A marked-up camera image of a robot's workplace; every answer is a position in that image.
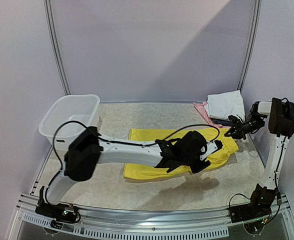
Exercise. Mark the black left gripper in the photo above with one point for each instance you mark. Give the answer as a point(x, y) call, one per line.
point(196, 169)

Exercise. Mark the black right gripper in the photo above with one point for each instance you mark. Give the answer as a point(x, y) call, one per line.
point(238, 129)

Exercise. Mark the white t-shirt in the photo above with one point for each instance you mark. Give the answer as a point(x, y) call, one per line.
point(221, 106)

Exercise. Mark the yellow garment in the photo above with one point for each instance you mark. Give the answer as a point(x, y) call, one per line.
point(143, 173)

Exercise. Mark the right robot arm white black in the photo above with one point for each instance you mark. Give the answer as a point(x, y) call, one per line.
point(280, 115)

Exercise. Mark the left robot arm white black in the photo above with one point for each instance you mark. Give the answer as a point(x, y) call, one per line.
point(90, 149)

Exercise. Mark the white plastic laundry basket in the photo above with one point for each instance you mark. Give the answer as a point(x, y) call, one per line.
point(81, 108)

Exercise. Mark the folded navy blue garment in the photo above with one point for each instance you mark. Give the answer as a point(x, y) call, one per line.
point(224, 123)

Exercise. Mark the folded pink garment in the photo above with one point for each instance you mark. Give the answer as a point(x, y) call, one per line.
point(201, 109)

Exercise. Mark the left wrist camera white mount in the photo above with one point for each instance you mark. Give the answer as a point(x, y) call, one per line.
point(210, 148)

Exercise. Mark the front aluminium rail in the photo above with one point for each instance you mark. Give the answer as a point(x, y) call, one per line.
point(111, 224)

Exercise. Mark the right aluminium frame post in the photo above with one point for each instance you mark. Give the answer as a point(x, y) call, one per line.
point(250, 43)

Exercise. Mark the aluminium frame post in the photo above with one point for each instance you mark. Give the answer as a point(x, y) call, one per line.
point(55, 46)
point(250, 43)

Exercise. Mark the left aluminium frame post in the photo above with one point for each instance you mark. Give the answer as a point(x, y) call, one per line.
point(55, 46)

